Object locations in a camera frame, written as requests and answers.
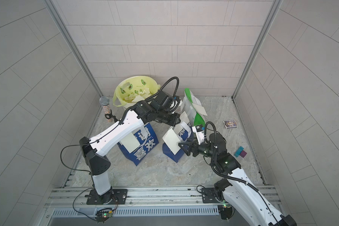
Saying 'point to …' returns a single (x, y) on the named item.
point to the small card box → (230, 124)
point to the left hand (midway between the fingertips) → (183, 120)
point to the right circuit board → (226, 213)
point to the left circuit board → (103, 214)
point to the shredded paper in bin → (139, 95)
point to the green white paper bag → (192, 105)
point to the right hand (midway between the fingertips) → (183, 144)
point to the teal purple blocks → (240, 151)
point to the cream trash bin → (128, 105)
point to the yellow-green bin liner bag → (131, 85)
